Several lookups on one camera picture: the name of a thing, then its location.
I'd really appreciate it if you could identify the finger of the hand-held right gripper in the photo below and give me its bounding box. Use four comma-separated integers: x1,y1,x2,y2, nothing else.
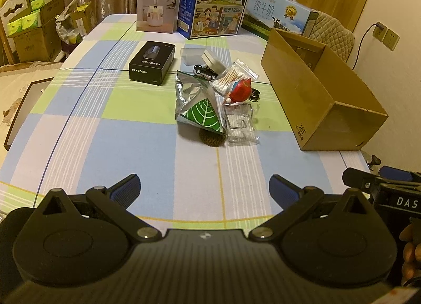
342,168,379,193
380,166,421,185

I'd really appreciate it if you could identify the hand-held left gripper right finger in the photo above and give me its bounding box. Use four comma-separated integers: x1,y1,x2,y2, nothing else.
248,174,374,242

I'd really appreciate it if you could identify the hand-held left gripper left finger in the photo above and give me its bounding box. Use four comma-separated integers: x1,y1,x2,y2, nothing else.
34,174,162,243

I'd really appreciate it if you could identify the clear plastic bag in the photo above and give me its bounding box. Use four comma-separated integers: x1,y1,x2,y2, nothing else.
224,101,260,145

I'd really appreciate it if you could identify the brown cardboard box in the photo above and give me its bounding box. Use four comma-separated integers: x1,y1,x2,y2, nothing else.
261,28,389,151

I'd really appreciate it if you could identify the red toy figure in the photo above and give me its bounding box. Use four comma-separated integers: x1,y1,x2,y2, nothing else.
222,79,252,104

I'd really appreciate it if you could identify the clear snack bag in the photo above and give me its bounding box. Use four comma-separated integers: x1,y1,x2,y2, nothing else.
175,70,226,135

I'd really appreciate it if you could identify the cotton swab bag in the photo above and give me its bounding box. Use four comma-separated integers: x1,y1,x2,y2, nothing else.
211,58,259,95

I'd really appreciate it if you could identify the black shaver box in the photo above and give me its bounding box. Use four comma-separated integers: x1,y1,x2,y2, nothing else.
128,41,176,86

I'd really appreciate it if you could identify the black toy car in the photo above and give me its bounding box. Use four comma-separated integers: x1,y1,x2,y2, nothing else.
193,64,219,80

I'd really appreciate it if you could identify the translucent plastic container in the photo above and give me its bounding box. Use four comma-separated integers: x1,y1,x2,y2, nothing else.
180,48,211,66

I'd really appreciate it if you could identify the person's right hand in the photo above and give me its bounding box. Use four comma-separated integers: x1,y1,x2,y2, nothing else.
399,223,421,286

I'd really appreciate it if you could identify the checked tablecloth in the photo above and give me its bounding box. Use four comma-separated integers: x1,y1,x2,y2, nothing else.
0,13,379,235

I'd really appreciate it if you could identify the quilted beige chair cover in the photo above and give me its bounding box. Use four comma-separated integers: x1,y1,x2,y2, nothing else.
309,12,356,64

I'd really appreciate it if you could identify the beige embroidered cloth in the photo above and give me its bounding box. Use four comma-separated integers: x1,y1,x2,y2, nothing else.
0,62,63,173

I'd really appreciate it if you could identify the stack of tissue boxes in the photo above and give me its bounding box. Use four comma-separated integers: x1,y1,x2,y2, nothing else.
7,0,64,62

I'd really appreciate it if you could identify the grey plastic bag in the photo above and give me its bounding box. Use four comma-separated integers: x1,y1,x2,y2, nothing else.
55,14,83,44

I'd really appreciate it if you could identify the plastic bag with items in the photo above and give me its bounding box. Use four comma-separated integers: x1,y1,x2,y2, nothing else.
56,0,96,44

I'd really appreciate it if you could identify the light blue milk carton box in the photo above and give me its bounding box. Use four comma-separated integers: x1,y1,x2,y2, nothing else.
242,0,319,41

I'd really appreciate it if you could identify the white humidifier box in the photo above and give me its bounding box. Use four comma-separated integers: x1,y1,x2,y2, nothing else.
136,0,182,34

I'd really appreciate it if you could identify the stack of green tissue packs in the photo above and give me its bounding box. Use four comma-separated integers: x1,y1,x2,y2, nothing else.
7,0,50,36

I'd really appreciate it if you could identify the dark blue milk carton box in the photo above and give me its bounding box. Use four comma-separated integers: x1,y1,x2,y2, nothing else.
177,0,255,40

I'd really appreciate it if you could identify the white chair back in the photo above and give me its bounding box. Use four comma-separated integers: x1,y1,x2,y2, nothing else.
0,0,28,57

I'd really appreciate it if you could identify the dark wooden frame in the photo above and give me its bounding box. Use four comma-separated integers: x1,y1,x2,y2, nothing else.
3,77,55,151

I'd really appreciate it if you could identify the beige wall socket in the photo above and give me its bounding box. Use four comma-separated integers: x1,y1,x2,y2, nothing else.
383,28,400,51
373,21,388,43

